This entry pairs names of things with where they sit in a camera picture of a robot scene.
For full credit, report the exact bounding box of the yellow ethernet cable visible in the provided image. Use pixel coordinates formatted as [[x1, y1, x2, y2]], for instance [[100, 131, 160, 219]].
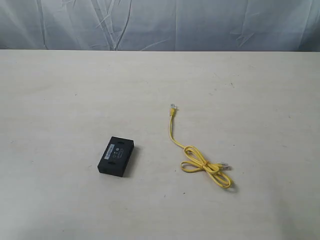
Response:
[[167, 102, 235, 190]]

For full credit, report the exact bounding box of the small black network box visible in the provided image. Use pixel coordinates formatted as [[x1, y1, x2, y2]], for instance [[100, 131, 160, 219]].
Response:
[[97, 136, 135, 177]]

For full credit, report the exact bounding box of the grey backdrop cloth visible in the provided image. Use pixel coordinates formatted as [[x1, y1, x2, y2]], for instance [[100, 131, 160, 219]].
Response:
[[0, 0, 320, 52]]

